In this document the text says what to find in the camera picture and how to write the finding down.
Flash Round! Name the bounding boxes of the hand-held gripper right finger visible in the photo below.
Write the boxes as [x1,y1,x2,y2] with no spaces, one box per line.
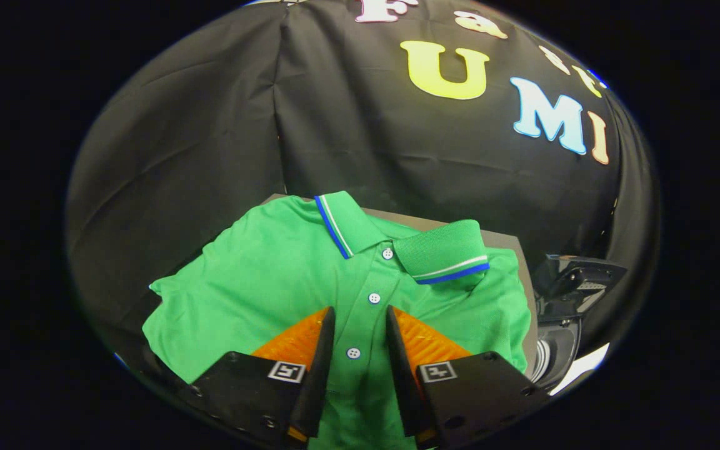
[385,304,553,450]

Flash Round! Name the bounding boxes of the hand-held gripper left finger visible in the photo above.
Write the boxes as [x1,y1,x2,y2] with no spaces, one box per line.
[176,305,337,448]

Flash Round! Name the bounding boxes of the green polo shirt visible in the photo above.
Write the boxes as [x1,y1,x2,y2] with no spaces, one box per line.
[141,191,533,450]

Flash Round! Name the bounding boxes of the dark washing machine lid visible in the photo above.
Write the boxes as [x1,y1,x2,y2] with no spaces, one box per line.
[534,254,628,321]

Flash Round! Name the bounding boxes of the beige cabinet with dark top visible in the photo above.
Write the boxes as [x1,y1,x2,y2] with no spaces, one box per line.
[262,192,539,376]

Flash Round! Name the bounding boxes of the white flat board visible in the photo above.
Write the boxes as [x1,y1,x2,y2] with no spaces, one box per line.
[549,342,611,396]

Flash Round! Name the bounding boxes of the black backdrop cloth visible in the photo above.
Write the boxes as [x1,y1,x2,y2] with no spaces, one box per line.
[65,0,661,376]

